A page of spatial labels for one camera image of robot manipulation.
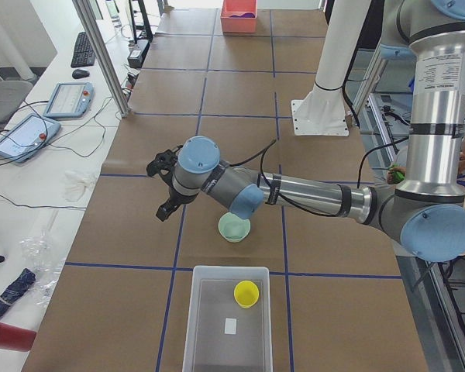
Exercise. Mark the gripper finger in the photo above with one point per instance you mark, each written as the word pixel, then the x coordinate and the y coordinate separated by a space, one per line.
pixel 170 207
pixel 162 213

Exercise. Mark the aluminium frame post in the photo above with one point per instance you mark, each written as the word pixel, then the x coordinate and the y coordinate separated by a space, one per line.
pixel 89 23

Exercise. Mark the pale green bowl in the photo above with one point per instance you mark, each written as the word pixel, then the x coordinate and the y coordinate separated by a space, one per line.
pixel 232 228

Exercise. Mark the black computer mouse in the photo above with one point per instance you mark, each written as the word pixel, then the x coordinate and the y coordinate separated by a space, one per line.
pixel 80 73

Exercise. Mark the black box device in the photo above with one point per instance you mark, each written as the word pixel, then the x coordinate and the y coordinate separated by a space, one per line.
pixel 138 54

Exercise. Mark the red bottle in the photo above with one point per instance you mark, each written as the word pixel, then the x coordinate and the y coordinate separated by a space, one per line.
pixel 16 338

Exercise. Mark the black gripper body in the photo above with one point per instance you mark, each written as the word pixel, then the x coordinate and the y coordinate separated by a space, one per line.
pixel 177 198

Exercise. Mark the clear plastic box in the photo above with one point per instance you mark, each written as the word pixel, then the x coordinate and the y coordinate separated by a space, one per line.
pixel 221 335

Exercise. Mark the purple cloth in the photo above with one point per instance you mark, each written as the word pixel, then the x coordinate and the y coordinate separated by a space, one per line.
pixel 248 15

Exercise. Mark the far teach pendant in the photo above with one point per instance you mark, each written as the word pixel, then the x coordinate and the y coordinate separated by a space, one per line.
pixel 69 100

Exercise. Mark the black keyboard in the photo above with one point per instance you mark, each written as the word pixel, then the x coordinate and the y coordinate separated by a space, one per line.
pixel 83 53

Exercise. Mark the near teach pendant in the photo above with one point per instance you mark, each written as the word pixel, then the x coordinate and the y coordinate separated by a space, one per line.
pixel 25 139

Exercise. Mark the dark folded umbrella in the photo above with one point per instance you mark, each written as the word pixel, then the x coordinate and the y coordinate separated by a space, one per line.
pixel 16 290

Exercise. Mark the grey office chair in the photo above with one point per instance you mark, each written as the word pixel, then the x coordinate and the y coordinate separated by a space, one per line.
pixel 12 94

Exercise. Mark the yellow plastic cup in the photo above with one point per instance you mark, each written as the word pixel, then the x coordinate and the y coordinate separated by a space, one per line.
pixel 246 294

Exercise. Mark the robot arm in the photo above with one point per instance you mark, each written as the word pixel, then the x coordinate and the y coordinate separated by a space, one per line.
pixel 424 213

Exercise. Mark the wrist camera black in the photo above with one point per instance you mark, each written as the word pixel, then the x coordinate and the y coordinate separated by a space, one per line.
pixel 164 164

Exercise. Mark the pink plastic bin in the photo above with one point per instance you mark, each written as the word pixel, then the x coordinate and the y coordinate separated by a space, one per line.
pixel 238 25

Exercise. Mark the teach pendant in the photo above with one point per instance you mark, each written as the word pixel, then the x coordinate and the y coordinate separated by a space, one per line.
pixel 69 100
pixel 25 139

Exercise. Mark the crumpled clear plastic wrap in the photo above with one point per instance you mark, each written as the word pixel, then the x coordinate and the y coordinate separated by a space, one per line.
pixel 45 257

